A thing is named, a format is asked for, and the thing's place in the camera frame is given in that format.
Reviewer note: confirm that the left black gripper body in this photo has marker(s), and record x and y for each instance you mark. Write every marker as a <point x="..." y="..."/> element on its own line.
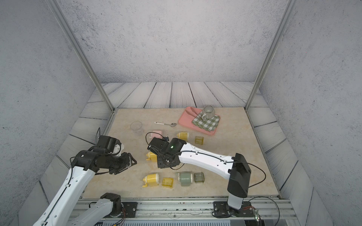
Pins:
<point x="120" y="163"/>

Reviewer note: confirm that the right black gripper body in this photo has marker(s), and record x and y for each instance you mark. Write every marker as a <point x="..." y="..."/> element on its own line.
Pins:
<point x="162" y="164"/>

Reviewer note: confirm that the yellow tray front row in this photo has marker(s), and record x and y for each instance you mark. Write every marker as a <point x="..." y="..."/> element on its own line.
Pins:
<point x="167" y="182"/>

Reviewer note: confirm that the yellow tray row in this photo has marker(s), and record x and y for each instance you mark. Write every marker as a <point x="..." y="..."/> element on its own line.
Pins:
<point x="199" y="140"/>
<point x="167" y="182"/>

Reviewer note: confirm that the yellow sharpener front row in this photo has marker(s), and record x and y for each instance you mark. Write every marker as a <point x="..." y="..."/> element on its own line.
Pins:
<point x="151" y="180"/>

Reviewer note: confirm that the pink pencil sharpener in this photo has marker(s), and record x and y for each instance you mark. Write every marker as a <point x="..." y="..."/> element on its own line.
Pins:
<point x="157" y="134"/>

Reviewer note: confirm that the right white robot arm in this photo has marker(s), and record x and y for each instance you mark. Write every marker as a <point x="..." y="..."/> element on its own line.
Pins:
<point x="236" y="169"/>

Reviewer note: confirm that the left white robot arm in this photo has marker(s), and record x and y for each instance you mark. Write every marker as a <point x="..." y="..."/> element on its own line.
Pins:
<point x="106" y="154"/>

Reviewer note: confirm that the green pencil sharpener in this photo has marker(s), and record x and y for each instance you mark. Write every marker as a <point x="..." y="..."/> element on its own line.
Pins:
<point x="185" y="178"/>

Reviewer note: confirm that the yellow sharpener back row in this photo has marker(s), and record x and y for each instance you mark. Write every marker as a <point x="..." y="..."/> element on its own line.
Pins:
<point x="183" y="136"/>

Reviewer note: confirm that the yellow tray back row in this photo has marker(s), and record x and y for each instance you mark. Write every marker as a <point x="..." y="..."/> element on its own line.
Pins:
<point x="199" y="140"/>

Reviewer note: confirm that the pink serving tray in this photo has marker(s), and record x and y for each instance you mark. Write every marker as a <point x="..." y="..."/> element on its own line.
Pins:
<point x="186" y="120"/>

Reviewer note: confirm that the metal spoon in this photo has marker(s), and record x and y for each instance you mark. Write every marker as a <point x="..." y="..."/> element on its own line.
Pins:
<point x="162" y="123"/>

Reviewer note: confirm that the clear glass cup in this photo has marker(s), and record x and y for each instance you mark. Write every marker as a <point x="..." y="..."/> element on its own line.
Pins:
<point x="137" y="128"/>

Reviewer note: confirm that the green checkered cloth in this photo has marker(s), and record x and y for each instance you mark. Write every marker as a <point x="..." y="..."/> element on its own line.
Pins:
<point x="207" y="124"/>

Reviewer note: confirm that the ribbed grey cup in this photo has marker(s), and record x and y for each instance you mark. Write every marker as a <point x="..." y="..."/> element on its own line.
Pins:
<point x="208" y="112"/>

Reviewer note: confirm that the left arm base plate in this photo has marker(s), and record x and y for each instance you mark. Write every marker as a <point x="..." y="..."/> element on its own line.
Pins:
<point x="129" y="209"/>

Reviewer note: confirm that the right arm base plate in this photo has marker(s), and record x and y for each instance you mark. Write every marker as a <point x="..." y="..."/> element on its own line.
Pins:
<point x="223" y="210"/>

